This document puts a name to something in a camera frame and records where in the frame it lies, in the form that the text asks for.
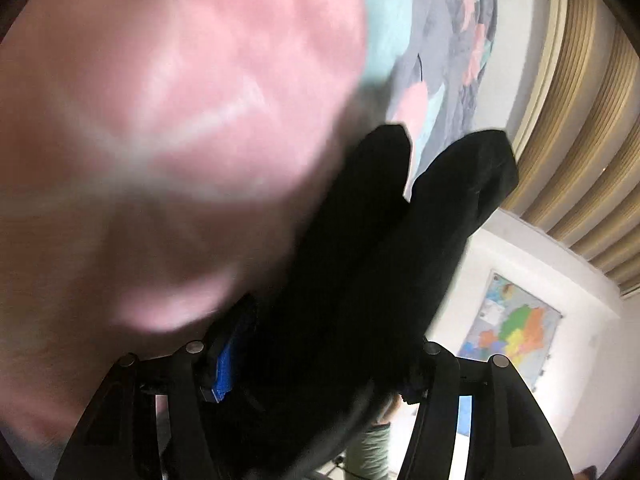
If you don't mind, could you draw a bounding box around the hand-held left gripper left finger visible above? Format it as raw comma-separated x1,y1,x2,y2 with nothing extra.
53,294,259,480

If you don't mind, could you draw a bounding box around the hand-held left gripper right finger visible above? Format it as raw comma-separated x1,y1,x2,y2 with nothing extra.
397,341,576,480

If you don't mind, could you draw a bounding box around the black hoodie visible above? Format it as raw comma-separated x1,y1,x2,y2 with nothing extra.
200,124,520,480

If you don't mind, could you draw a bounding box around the grey floral blanket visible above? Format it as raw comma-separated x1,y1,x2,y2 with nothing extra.
0,0,499,467

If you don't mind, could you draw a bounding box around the wall map poster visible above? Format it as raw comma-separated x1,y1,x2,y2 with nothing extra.
457,271,564,397

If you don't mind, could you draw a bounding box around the wooden slat wall panel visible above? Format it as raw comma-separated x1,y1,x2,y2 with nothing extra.
500,0,640,297

